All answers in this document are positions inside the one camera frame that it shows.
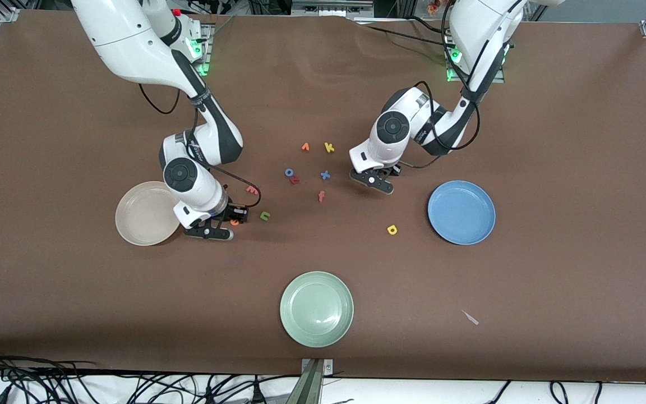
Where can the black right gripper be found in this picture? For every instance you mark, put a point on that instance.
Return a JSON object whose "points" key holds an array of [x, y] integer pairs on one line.
{"points": [[234, 214]]}

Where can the brown table cover sheet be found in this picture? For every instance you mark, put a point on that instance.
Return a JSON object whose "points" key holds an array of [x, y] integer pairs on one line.
{"points": [[323, 84]]}

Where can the dried flower bunch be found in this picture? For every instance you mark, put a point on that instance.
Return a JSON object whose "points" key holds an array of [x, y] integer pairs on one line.
{"points": [[438, 5]]}

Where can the grey metal background beam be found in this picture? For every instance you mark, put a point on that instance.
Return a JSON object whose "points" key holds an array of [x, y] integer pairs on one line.
{"points": [[331, 7]]}

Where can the metal table edge bracket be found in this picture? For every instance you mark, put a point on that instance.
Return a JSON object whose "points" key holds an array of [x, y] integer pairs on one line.
{"points": [[312, 387]]}

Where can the small white tape scrap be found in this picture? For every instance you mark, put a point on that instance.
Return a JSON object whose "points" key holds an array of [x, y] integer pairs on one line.
{"points": [[470, 317]]}

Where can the red foam letter w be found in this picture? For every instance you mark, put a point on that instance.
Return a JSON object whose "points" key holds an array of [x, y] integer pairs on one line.
{"points": [[251, 189]]}

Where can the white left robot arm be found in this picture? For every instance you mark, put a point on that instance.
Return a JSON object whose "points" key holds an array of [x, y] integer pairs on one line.
{"points": [[480, 33]]}

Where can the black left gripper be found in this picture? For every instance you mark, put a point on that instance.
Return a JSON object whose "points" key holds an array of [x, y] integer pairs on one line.
{"points": [[394, 169]]}

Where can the pale green plate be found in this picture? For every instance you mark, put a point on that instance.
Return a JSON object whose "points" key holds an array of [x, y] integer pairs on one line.
{"points": [[316, 310]]}

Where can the blue plate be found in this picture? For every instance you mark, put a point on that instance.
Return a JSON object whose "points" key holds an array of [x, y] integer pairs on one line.
{"points": [[461, 212]]}

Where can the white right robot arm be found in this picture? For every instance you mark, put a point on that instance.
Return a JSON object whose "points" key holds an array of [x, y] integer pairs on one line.
{"points": [[127, 39]]}

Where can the beige brown plate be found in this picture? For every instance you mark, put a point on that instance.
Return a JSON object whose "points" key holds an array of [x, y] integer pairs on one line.
{"points": [[143, 219]]}

